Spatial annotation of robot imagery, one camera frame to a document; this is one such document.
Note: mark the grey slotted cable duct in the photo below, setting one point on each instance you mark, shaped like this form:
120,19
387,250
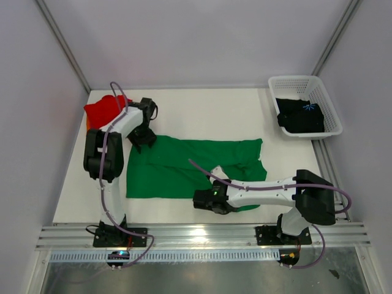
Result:
170,256

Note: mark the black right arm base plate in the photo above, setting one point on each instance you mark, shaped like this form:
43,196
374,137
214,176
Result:
270,235

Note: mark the black controller board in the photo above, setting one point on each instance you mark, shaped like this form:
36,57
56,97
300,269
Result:
288,258
118,258

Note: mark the green t shirt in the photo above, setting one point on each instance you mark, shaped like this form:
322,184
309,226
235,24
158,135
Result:
166,169

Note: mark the black t shirt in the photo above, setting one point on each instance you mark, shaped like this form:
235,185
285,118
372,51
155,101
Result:
300,116

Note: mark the right black controller board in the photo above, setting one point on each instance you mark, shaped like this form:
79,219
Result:
288,258

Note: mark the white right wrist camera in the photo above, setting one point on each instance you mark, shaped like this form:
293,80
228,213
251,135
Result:
219,172

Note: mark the white plastic basket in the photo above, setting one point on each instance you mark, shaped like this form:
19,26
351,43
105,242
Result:
306,87

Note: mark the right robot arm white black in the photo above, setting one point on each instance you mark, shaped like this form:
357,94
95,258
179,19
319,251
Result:
309,197

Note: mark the red folded t shirt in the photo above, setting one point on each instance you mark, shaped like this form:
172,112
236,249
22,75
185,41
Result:
105,110

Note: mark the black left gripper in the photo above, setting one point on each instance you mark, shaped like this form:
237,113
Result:
149,139

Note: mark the left black controller board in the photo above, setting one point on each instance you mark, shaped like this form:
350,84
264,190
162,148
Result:
118,258

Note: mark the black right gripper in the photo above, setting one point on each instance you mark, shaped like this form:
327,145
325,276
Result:
233,209

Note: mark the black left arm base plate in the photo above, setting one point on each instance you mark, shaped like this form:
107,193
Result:
117,238

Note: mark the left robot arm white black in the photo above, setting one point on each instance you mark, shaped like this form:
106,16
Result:
104,161

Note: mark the aluminium mounting rail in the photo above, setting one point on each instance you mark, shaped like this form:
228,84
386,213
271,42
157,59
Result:
205,236

